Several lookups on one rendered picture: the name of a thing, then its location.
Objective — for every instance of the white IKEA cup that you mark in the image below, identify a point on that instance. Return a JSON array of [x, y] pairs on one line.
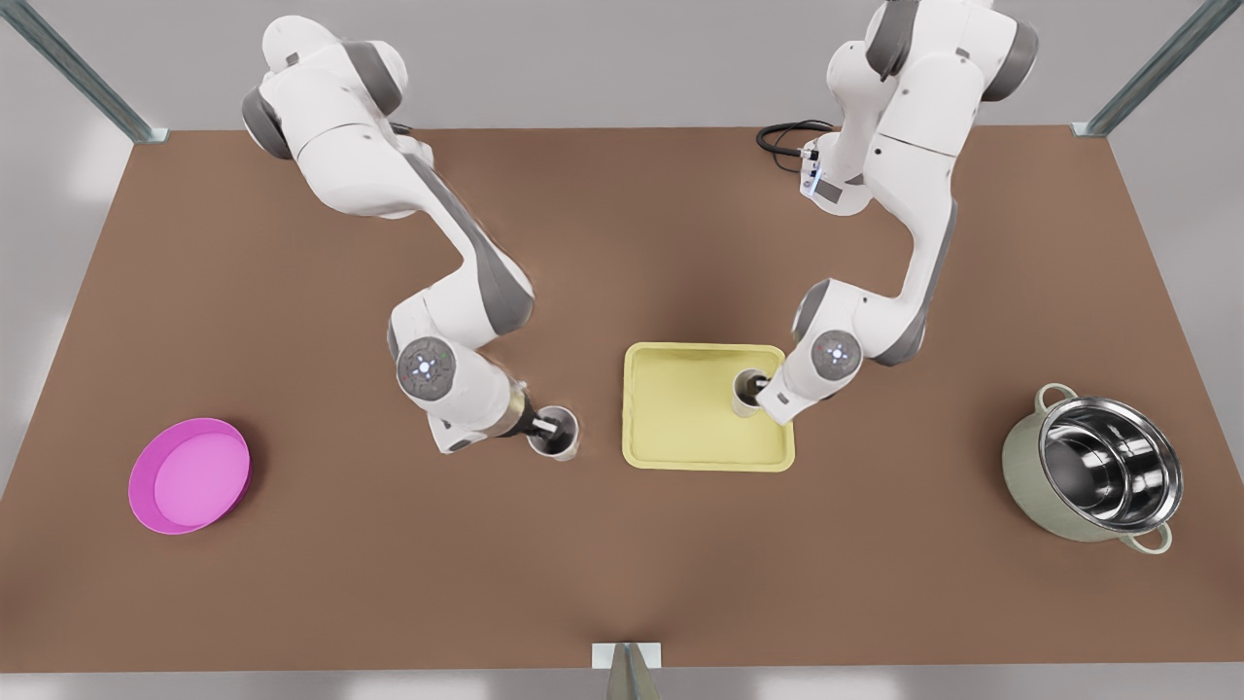
[[741, 401], [566, 445]]

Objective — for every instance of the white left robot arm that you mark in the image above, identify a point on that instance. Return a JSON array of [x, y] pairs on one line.
[[914, 117]]

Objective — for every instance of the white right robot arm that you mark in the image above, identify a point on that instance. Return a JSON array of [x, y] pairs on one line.
[[360, 165]]

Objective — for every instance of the yellow rectangular tray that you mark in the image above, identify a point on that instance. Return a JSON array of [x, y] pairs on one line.
[[680, 418]]

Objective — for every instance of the pink round bowl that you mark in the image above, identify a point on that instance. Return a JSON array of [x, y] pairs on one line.
[[194, 478]]

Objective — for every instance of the green pot with steel inside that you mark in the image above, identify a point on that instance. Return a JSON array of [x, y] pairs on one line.
[[1098, 467]]

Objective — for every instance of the silver frame post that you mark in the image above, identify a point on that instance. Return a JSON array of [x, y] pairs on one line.
[[628, 671], [1152, 70], [73, 70]]

